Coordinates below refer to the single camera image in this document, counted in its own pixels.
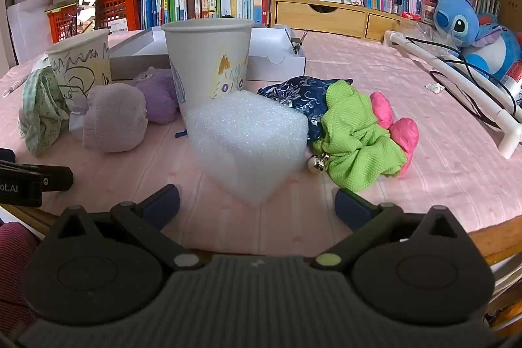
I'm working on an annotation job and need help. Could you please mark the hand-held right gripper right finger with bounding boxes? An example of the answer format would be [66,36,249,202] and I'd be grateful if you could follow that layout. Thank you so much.
[313,188,476,270]

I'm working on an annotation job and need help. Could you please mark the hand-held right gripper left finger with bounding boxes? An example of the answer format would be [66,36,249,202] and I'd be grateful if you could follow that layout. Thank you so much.
[45,184,205,271]

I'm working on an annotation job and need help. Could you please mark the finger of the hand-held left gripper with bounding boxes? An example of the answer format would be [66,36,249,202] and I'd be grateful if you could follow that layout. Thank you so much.
[41,165,75,192]

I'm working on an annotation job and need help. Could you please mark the green checked cloth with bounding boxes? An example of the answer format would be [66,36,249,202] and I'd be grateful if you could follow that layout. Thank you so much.
[18,67,72,157]

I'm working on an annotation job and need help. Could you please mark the green scrunchie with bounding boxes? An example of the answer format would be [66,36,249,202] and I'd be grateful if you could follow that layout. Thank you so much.
[312,80,408,192]

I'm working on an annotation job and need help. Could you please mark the lilac sock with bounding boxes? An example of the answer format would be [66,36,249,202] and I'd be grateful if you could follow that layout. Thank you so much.
[69,82,149,153]

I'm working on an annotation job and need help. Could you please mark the pink plush heart toy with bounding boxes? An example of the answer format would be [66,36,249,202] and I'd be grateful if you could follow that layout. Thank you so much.
[369,91,420,179]

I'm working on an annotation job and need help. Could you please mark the white foam block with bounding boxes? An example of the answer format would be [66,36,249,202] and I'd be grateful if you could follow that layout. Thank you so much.
[185,90,309,207]

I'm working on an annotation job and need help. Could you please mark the purple plush toy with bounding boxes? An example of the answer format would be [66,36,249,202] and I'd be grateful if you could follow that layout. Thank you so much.
[130,67,181,125]

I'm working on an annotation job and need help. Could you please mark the navy floral cloth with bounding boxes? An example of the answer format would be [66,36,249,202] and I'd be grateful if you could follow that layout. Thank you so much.
[258,76,353,141]

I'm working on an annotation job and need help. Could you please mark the white paper cup crayon drawing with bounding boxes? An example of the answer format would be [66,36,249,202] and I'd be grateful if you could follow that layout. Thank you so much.
[161,19,255,118]

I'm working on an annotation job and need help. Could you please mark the grey cardboard box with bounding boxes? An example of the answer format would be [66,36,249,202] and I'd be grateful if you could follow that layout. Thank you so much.
[109,26,306,82]

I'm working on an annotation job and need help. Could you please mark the silver bell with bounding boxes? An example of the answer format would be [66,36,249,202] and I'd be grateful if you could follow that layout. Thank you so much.
[307,153,330,173]

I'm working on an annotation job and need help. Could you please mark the person's magenta trouser leg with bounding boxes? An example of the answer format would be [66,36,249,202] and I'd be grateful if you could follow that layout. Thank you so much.
[0,221,41,336]

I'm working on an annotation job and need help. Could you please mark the pink striped tablecloth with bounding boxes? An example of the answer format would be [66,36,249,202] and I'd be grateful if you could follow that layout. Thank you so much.
[0,28,522,255]

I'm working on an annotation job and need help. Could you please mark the paper cup black scribbles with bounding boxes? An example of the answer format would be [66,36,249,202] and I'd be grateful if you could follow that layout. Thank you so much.
[45,28,113,110]

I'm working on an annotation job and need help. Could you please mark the toy bicycle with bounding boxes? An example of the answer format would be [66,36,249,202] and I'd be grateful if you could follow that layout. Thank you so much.
[65,17,82,44]

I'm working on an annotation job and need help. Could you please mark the red plastic crate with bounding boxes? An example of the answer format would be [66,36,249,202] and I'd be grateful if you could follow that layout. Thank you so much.
[96,0,141,33]
[47,8,80,44]

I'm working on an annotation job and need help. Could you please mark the white storage box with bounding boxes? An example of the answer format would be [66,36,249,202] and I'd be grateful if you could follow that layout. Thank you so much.
[6,0,54,65]

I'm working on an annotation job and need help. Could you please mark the white pipe rack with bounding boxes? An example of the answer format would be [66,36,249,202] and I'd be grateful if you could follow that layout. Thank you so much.
[383,30,522,160]

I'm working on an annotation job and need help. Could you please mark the metal clip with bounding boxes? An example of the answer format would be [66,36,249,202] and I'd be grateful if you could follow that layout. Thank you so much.
[290,29,308,55]

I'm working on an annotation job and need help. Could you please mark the smartphone in dark case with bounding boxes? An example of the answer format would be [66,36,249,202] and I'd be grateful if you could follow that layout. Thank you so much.
[77,0,100,37]

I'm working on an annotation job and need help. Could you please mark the wooden drawer organizer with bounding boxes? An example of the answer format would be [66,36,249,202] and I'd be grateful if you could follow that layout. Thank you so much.
[271,0,412,43]

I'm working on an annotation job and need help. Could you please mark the clear plastic wrapper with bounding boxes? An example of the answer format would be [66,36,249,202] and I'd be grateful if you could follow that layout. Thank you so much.
[402,22,461,55]

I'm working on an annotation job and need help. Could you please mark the white bottle red label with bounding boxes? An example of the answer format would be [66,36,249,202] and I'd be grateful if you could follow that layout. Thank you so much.
[499,60,522,108]

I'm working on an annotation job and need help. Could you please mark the blue alien plush toy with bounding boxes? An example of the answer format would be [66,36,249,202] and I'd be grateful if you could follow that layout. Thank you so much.
[433,0,522,82]

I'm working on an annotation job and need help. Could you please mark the brown cardboard box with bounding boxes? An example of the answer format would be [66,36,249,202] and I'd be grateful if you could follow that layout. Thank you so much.
[498,0,522,33]

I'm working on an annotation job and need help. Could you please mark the coiled white cord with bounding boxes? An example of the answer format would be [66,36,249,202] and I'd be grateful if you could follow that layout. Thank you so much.
[2,75,31,98]

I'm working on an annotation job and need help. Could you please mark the black cable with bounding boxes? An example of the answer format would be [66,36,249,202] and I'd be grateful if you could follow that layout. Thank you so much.
[408,36,518,129]

